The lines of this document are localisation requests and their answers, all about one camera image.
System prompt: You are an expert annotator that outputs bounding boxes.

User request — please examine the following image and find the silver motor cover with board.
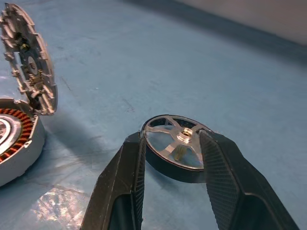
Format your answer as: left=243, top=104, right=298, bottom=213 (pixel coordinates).
left=0, top=2, right=59, bottom=116

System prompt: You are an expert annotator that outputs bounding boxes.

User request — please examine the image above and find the black rotor with silver spokes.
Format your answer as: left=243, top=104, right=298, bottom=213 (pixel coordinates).
left=141, top=114, right=217, bottom=184

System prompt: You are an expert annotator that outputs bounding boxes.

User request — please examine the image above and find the blue plastic table cover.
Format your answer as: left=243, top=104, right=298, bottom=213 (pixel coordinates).
left=0, top=0, right=307, bottom=230

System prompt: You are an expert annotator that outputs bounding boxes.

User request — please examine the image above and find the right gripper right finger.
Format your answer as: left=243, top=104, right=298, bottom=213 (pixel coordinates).
left=198, top=129, right=301, bottom=230

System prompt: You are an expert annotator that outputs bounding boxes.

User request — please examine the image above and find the motor stator with copper windings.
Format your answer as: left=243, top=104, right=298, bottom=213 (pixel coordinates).
left=0, top=97, right=47, bottom=188

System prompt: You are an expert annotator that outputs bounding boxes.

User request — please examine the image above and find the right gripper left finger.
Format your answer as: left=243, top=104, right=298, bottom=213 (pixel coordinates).
left=80, top=130, right=147, bottom=230

